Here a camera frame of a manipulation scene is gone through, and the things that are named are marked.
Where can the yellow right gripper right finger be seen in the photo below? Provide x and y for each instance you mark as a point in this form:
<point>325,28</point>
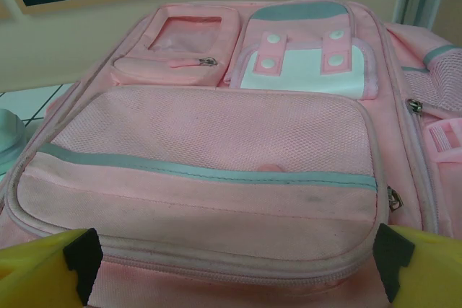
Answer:
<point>429,272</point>

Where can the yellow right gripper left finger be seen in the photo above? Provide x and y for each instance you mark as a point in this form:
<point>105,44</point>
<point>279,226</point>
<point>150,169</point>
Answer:
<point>36,275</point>

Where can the mint green pencil case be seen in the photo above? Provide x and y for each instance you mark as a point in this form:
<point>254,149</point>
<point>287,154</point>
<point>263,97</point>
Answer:
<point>9,135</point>

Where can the pink student backpack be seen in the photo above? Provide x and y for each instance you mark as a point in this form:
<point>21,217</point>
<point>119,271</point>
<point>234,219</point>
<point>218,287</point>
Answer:
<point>231,142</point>

